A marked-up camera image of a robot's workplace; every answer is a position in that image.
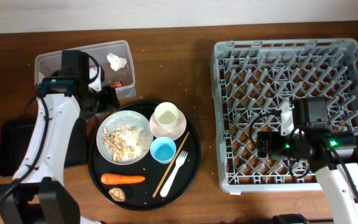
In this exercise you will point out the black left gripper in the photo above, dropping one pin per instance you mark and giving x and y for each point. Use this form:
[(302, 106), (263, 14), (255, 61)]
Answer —
[(111, 100)]

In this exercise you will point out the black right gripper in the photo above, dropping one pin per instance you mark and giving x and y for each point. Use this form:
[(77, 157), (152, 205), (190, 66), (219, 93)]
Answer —
[(274, 138)]

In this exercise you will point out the grey plate with food scraps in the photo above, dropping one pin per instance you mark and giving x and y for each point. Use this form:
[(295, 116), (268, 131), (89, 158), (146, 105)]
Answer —
[(124, 137)]

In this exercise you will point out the cream plastic cup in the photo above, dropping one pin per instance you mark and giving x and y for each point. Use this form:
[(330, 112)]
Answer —
[(166, 114)]

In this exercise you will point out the light blue plastic cup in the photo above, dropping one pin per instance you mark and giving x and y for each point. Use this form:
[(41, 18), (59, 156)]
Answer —
[(163, 150)]

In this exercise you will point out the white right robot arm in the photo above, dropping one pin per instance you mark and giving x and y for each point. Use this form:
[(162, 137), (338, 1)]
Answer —
[(307, 135)]

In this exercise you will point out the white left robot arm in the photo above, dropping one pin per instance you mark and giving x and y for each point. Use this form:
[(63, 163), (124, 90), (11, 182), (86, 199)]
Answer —
[(37, 193)]

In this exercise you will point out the clear plastic waste bin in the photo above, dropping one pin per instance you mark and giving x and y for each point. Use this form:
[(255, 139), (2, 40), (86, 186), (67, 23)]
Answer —
[(46, 64)]

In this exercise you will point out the grey plastic dishwasher rack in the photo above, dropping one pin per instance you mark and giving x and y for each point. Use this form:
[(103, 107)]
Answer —
[(251, 78)]

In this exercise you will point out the black rectangular waste bin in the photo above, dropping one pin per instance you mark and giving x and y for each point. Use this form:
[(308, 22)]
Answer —
[(15, 139)]

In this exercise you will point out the red snack wrapper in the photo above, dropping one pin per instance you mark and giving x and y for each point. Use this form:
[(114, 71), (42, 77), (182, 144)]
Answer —
[(117, 84)]

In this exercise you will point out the crumpled white tissue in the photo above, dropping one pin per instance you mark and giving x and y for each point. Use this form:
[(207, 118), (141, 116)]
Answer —
[(116, 63)]

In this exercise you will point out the round black serving tray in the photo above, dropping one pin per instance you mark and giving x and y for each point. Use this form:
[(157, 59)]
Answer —
[(139, 196)]

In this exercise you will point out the orange carrot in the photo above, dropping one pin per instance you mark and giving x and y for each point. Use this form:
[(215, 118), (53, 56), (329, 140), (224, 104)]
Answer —
[(117, 179)]

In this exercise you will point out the white plastic fork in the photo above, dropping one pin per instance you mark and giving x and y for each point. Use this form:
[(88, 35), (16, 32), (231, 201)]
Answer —
[(180, 160)]

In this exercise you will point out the wooden chopstick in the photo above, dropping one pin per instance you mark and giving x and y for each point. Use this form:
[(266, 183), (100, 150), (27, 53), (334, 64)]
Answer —
[(170, 167)]

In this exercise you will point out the brown mushroom piece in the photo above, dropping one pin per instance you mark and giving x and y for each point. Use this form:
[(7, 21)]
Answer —
[(117, 194)]

